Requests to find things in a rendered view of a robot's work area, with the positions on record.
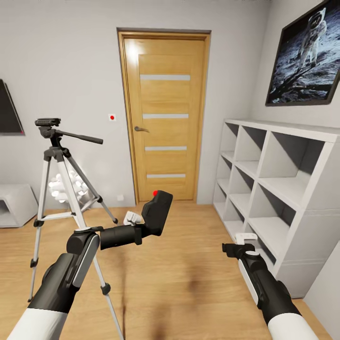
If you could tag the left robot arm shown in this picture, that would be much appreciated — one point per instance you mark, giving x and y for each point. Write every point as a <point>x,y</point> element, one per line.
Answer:
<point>46,314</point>

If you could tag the digital camera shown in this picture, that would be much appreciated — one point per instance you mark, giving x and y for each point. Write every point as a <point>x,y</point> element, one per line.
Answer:
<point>155,212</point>

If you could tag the bookcase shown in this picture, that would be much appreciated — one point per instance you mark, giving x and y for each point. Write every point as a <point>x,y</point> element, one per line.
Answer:
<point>17,205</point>
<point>256,176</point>

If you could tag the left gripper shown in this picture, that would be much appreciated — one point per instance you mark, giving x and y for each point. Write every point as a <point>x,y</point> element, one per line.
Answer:
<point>126,234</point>

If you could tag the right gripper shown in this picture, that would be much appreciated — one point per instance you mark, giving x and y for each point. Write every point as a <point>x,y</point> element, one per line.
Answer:
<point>232,248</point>

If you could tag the camera tripod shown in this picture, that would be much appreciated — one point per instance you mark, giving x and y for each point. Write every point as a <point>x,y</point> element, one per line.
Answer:
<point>58,152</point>

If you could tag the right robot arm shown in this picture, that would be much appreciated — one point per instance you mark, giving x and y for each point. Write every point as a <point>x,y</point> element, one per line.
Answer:
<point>282,317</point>

